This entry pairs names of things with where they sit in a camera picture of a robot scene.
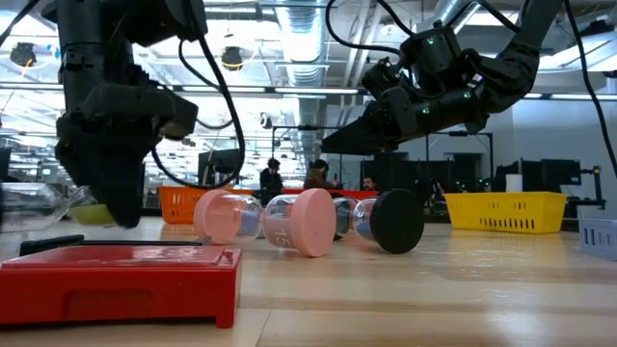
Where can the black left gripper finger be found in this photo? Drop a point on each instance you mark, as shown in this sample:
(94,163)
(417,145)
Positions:
(123,188)
(72,159)

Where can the silver ventilation duct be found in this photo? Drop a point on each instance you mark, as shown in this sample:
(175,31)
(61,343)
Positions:
(304,48)

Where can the orange plastic basket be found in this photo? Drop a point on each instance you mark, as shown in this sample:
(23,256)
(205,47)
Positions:
(176,205)

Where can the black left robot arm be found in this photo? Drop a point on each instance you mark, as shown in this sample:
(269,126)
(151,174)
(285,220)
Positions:
(96,43)

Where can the red plastic basket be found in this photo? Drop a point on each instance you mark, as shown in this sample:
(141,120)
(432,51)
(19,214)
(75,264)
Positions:
(356,194)

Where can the person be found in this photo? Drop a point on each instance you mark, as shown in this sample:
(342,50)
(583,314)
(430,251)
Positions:
(318,177)
(369,183)
(271,180)

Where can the long ceiling light strip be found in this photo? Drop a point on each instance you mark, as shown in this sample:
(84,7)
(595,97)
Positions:
(313,90)

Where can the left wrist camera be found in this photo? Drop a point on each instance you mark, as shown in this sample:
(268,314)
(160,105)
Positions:
(185,113)

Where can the black metal frame stand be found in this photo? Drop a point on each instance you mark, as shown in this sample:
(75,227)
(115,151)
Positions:
(308,127)

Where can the pink hourglass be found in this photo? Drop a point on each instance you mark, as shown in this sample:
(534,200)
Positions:
(308,221)

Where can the black case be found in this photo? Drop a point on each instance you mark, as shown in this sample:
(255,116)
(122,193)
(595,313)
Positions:
(50,244)

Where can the black ceiling spotlight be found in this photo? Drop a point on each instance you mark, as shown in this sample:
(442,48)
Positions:
(232,58)
(22,54)

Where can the clear plastic jar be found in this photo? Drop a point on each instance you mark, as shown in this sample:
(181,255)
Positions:
(29,207)

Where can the yellow plastic basket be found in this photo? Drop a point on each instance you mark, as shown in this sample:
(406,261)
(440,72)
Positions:
(506,212)

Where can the black stand with knob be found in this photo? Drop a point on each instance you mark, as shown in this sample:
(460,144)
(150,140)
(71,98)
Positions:
(598,188)

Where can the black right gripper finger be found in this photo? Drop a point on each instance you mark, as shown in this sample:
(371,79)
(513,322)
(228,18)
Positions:
(356,137)

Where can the red box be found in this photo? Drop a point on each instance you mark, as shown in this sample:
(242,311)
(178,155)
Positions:
(120,284)

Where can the black monitor row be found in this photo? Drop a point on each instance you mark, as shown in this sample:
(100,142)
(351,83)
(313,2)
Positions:
(559,173)

